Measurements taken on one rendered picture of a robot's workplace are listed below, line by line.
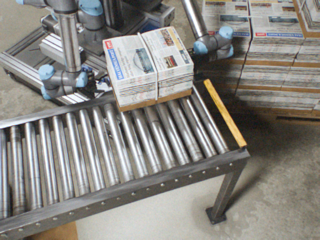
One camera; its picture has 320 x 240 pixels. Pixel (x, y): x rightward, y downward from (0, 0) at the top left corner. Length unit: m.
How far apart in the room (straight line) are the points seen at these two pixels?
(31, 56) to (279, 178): 2.17
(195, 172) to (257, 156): 1.11
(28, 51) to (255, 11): 1.85
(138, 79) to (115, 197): 0.52
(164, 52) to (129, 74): 0.22
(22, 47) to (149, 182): 1.96
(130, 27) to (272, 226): 1.57
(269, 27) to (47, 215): 1.57
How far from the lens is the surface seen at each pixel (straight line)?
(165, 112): 1.55
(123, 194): 1.35
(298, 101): 2.47
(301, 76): 2.28
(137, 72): 1.41
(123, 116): 1.55
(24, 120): 1.65
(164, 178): 1.36
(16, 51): 2.95
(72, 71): 1.53
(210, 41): 1.70
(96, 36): 1.88
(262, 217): 2.25
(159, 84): 1.47
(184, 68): 1.45
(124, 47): 1.53
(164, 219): 2.14
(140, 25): 2.17
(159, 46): 1.53
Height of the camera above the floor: 2.03
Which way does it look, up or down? 54 degrees down
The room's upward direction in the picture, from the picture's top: 1 degrees counter-clockwise
